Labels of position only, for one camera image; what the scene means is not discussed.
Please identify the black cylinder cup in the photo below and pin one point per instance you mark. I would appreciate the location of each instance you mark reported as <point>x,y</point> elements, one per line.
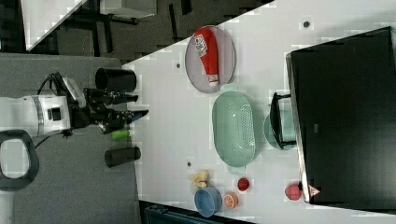
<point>112,79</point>

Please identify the mint green mug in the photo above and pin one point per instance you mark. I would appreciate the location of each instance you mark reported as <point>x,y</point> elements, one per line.
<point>279,131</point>

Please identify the grey round plate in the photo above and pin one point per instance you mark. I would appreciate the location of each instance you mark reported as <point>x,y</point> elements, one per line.
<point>195,70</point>

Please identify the blue bowl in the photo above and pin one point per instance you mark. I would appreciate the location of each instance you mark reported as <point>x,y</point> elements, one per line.
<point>207,201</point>

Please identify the mint green oval strainer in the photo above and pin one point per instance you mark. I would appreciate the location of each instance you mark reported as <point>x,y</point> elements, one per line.
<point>233,129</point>

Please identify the red apple toy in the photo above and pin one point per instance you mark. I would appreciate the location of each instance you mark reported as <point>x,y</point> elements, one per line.
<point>293,192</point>

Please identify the orange slice toy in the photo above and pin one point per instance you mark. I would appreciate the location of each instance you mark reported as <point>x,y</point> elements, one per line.
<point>230,199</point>

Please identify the green cylinder toy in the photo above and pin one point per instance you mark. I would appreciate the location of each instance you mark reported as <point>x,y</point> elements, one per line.
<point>118,135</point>

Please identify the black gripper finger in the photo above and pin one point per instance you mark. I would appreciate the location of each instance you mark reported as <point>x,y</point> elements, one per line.
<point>131,116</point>
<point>122,97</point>

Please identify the yellow banana toy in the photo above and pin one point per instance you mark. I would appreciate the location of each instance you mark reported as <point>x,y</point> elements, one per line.
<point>199,179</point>

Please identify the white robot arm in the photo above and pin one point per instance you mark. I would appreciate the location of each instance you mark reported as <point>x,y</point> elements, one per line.
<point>41,116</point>

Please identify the black toaster oven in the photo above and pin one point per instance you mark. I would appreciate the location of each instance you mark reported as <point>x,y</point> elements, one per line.
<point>344,108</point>

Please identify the dark grey cylinder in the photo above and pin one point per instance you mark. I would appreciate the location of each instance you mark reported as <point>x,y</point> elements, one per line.
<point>116,157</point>

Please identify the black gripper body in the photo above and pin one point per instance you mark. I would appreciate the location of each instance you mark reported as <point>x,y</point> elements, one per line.
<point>96,111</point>

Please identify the red ketchup bottle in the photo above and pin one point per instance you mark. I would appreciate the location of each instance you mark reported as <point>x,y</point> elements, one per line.
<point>206,47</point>

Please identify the red strawberry toy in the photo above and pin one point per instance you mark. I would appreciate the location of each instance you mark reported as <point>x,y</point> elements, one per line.
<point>243,184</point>

